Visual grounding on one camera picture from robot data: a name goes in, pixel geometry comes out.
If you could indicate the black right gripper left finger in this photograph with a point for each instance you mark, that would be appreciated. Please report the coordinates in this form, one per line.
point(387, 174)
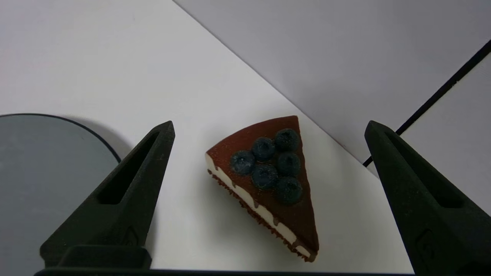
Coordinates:
point(126, 207)

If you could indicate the chocolate blueberry cake slice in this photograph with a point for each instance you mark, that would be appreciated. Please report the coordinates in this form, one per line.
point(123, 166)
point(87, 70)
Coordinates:
point(268, 184)

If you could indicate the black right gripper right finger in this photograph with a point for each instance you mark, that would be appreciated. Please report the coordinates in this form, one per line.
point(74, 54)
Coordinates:
point(429, 207)

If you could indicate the gray round plate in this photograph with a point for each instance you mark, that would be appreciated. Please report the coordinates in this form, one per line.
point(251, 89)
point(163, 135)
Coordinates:
point(42, 184)

